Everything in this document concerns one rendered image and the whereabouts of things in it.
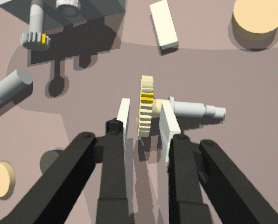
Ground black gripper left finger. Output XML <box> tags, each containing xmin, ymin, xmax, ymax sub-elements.
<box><xmin>0</xmin><ymin>98</ymin><xmax>130</xmax><ymax>224</ymax></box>

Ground white rectangular block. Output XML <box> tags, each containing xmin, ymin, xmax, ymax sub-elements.
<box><xmin>150</xmin><ymin>0</ymin><xmax>179</xmax><ymax>50</ymax></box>

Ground pale yellow disc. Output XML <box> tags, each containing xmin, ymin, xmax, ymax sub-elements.
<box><xmin>0</xmin><ymin>162</ymin><xmax>16</xmax><ymax>197</ymax></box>

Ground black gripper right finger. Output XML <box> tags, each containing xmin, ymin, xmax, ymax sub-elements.
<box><xmin>159</xmin><ymin>101</ymin><xmax>278</xmax><ymax>224</ymax></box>

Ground cream short cylinder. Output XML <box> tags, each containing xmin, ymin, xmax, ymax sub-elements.
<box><xmin>231</xmin><ymin>0</ymin><xmax>278</xmax><ymax>41</ymax></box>

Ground cream gear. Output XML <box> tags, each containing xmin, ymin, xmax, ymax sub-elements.
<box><xmin>137</xmin><ymin>76</ymin><xmax>226</xmax><ymax>137</ymax></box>

